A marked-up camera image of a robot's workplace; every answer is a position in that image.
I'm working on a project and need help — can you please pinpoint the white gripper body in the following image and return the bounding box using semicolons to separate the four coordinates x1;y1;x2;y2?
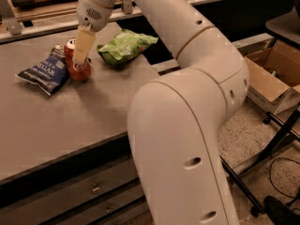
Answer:
77;0;113;32

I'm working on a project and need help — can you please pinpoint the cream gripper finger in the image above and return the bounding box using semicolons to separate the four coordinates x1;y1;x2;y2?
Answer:
72;26;96;64

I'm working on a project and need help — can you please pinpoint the red coke can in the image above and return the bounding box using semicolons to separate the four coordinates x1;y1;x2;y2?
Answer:
64;37;91;82

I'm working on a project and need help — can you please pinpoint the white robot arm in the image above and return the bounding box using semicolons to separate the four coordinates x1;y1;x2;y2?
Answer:
75;0;249;225

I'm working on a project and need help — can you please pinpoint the green chip bag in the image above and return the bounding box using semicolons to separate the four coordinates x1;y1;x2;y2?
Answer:
97;29;158;66

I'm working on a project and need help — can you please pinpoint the blue chip bag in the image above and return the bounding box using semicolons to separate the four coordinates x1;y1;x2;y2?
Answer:
17;44;69;96

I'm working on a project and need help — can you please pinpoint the bottom drawer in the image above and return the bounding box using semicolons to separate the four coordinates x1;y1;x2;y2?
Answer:
89;200;148;225

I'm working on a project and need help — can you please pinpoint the top drawer with knob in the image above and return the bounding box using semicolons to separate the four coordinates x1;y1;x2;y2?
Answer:
0;157;136;225

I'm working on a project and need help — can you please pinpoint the drawer with knob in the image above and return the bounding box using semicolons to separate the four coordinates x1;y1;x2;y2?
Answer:
0;157;136;225
40;183;146;225

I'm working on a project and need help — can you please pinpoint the middle drawer with knob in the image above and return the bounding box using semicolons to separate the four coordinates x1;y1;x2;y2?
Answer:
40;183;146;225

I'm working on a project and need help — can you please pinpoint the cardboard box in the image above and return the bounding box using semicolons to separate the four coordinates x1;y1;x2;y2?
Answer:
245;40;300;114

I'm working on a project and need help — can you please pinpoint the black metal stand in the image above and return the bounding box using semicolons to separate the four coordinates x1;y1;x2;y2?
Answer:
221;105;300;218

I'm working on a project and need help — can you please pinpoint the black foot pedal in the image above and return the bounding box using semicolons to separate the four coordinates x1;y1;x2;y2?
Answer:
263;196;300;225

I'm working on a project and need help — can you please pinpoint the grey metal rail frame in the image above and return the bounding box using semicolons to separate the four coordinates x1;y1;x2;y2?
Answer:
0;0;287;77

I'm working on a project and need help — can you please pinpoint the black floor cable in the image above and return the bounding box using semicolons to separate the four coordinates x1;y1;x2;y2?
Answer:
268;157;300;200

